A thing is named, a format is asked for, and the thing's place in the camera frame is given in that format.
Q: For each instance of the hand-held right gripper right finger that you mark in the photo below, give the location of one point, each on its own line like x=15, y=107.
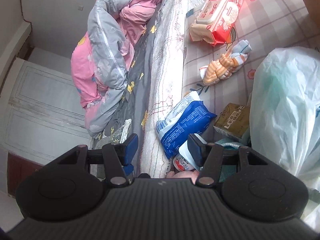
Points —
x=196, y=152

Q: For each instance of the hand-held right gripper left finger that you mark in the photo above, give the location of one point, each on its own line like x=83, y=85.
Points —
x=130, y=150

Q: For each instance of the white milk pouch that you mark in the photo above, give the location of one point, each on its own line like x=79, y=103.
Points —
x=183, y=160

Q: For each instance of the blue white packet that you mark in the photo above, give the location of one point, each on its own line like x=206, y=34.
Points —
x=182, y=122

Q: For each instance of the olive brown drink carton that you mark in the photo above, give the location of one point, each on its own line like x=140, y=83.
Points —
x=232, y=122

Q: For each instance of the striped towel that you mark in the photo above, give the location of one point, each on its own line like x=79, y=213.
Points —
x=222, y=66

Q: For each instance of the grey lace-trimmed pillow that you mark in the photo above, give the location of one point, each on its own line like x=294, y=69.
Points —
x=117, y=132

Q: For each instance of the grey flowered bed sheet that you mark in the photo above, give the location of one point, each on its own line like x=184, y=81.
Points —
x=140, y=75

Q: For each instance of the white panelled wardrobe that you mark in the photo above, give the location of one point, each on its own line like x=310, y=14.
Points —
x=45, y=110

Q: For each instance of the pink grey quilt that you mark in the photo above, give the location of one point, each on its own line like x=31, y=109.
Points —
x=105, y=55

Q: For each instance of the white plastic bag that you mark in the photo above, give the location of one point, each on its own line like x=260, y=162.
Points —
x=285, y=110

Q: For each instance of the red-brown wooden cabinet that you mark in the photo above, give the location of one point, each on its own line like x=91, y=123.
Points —
x=22, y=172

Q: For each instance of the red wet wipes pack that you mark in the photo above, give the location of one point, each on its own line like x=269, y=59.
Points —
x=220, y=12

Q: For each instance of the wall switch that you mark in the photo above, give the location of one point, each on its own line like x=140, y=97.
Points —
x=80, y=7

